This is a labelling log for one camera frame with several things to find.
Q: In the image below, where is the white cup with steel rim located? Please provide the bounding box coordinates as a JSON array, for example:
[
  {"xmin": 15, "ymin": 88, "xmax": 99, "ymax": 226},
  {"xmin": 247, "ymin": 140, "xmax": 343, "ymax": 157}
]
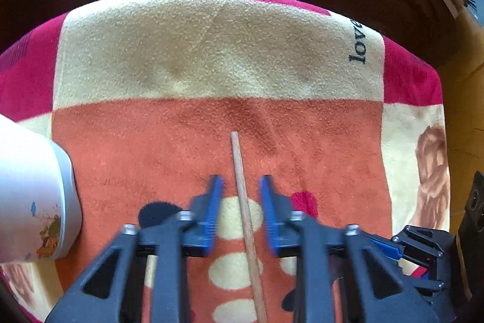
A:
[{"xmin": 0, "ymin": 113, "xmax": 83, "ymax": 262}]

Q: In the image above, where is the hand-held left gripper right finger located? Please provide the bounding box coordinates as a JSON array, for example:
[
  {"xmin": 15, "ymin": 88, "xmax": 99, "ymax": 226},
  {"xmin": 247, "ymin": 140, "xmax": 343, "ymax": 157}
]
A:
[{"xmin": 258, "ymin": 174, "xmax": 441, "ymax": 323}]

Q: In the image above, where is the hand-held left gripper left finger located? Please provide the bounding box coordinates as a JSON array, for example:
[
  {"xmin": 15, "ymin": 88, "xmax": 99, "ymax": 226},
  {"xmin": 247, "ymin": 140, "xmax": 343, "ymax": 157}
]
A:
[{"xmin": 45, "ymin": 174, "xmax": 224, "ymax": 323}]

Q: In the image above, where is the wooden chopstick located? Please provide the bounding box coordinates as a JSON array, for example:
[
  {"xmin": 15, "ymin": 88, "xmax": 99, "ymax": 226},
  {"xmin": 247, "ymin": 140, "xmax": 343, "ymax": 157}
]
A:
[{"xmin": 229, "ymin": 131, "xmax": 269, "ymax": 323}]

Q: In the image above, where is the printed blanket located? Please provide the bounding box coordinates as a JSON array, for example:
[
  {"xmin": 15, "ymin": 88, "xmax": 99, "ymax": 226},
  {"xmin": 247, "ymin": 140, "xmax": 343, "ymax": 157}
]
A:
[{"xmin": 0, "ymin": 0, "xmax": 452, "ymax": 323}]

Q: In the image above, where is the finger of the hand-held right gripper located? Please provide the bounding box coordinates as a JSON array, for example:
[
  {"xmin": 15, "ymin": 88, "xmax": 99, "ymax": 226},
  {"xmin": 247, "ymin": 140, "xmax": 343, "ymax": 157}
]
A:
[
  {"xmin": 364, "ymin": 224, "xmax": 455, "ymax": 271},
  {"xmin": 410, "ymin": 262, "xmax": 447, "ymax": 296}
]

